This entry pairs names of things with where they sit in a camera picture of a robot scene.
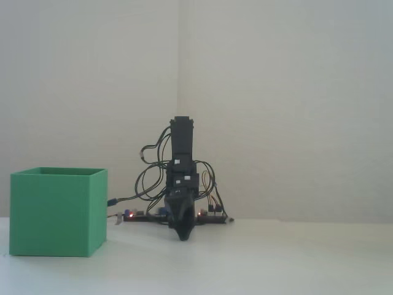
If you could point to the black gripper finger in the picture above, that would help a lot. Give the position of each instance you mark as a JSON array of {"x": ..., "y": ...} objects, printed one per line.
[
  {"x": 178, "y": 215},
  {"x": 191, "y": 215}
]

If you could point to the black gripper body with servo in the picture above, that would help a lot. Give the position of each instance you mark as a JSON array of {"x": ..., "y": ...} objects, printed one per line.
[{"x": 184, "y": 187}]

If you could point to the green open plastic bin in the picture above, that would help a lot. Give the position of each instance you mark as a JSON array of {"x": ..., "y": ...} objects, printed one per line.
[{"x": 52, "y": 215}]

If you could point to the grey tape strip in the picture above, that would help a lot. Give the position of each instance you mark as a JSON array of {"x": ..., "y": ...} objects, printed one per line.
[{"x": 118, "y": 219}]

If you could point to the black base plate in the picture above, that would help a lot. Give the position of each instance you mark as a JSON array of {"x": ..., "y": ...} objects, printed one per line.
[{"x": 144, "y": 218}]

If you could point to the blue circuit board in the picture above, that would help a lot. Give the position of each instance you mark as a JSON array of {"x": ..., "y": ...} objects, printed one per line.
[{"x": 139, "y": 213}]

